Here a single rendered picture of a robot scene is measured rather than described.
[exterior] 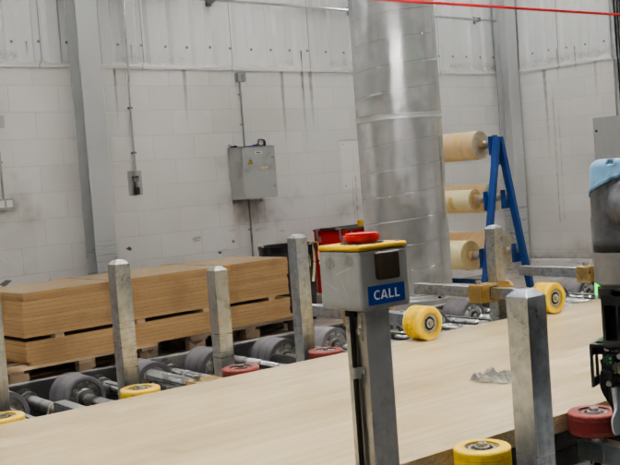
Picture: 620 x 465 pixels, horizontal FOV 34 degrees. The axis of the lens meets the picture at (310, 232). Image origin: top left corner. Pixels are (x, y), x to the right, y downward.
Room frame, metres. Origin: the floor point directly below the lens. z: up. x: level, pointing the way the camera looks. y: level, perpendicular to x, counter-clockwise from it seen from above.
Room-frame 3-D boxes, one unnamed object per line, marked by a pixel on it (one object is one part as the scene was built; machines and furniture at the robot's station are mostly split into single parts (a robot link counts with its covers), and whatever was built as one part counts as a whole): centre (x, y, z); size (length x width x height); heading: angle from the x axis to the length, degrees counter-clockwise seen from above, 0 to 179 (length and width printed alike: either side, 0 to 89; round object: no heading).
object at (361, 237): (1.10, -0.06, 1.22); 0.04 x 0.04 x 0.02
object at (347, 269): (1.10, -0.06, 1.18); 0.07 x 0.07 x 0.08; 37
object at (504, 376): (1.84, -0.32, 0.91); 0.09 x 0.07 x 0.02; 60
